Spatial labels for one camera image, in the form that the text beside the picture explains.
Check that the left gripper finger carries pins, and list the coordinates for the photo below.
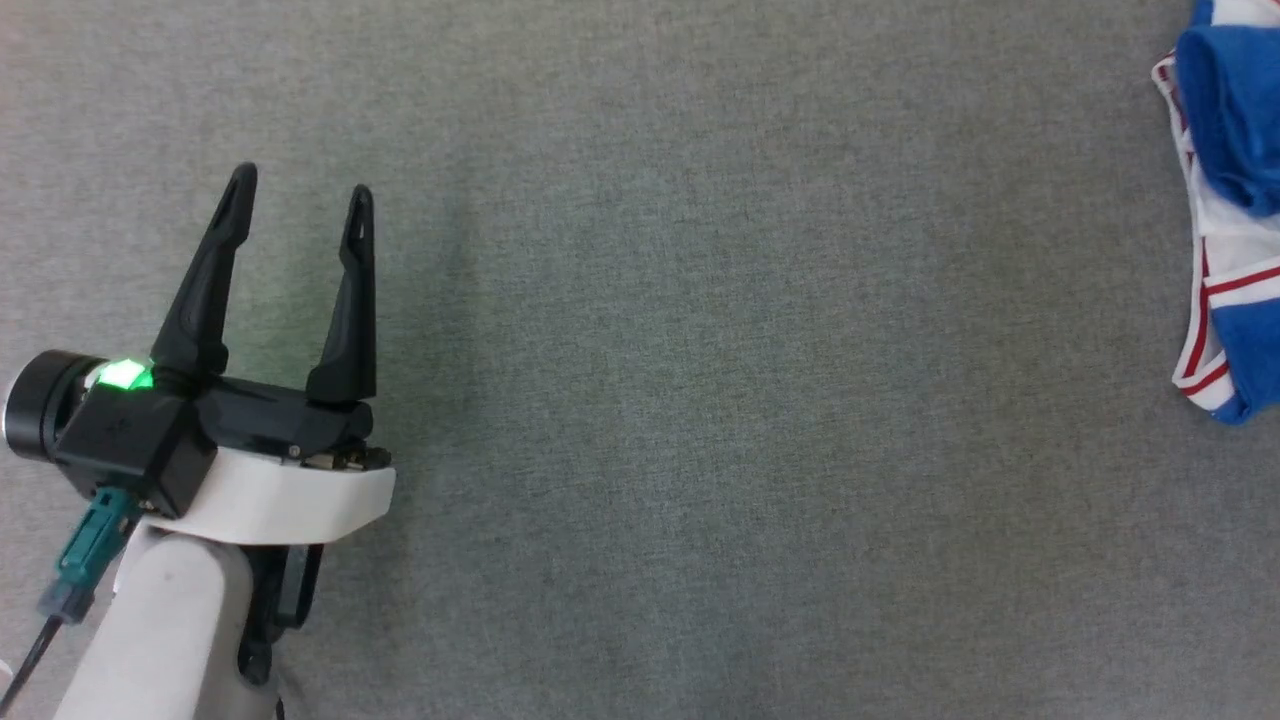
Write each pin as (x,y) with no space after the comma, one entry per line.
(350,330)
(200,310)

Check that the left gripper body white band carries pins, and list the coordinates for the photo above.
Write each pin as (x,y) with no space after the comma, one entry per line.
(290,495)

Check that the blue basketball jersey white trim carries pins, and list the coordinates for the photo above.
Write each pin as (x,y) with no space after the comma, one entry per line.
(1240,120)

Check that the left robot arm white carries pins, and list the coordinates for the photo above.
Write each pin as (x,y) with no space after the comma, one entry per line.
(170,630)

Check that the grey fabric sofa surface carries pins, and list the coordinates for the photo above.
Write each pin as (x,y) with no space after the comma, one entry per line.
(700,350)

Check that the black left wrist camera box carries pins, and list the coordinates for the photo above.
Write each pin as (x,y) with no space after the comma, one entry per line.
(130,440)

